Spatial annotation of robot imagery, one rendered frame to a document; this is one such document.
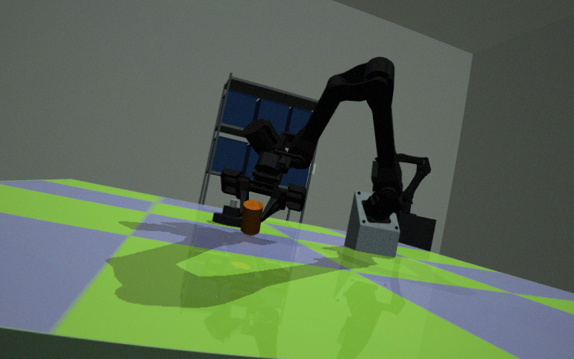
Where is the orange tapered knob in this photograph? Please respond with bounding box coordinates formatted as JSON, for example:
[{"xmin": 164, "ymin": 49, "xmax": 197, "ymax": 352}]
[{"xmin": 241, "ymin": 200, "xmax": 263, "ymax": 236}]

